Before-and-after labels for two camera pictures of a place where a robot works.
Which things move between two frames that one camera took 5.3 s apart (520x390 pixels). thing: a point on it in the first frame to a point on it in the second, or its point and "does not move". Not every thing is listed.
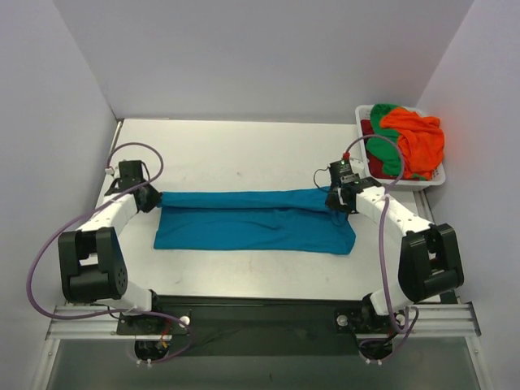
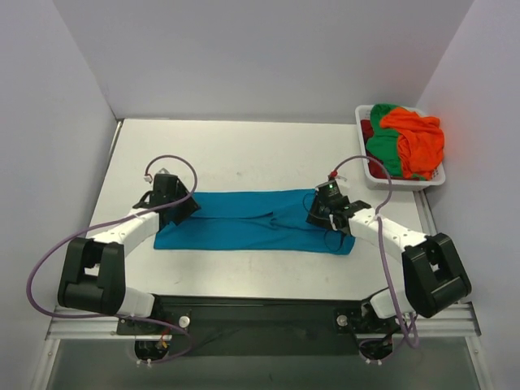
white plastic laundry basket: x=363 y=112 does not move
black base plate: x=244 y=326 does not move
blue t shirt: x=253 y=220 does not move
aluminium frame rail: x=100 y=327 does not move
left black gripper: x=150 y=197 to x=185 y=204
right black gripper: x=335 y=199 to x=315 y=211
